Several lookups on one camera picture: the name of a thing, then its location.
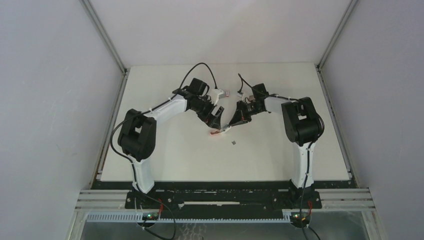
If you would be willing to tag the aluminium front rail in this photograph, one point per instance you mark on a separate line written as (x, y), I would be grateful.
(354, 199)

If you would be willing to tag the white cable duct strip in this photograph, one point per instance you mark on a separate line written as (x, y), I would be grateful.
(132, 217)

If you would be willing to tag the right aluminium frame post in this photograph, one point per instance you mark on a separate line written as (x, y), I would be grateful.
(337, 33)

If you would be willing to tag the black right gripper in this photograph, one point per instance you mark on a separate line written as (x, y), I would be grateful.
(240, 112)

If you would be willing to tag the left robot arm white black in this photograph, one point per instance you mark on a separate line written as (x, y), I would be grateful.
(137, 136)

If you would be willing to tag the aluminium frame corner post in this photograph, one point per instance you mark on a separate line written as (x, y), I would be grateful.
(101, 30)

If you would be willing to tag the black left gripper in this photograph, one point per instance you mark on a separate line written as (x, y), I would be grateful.
(206, 117)

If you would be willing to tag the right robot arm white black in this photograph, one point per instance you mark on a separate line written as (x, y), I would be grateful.
(302, 124)

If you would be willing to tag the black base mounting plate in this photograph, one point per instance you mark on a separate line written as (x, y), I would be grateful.
(226, 210)

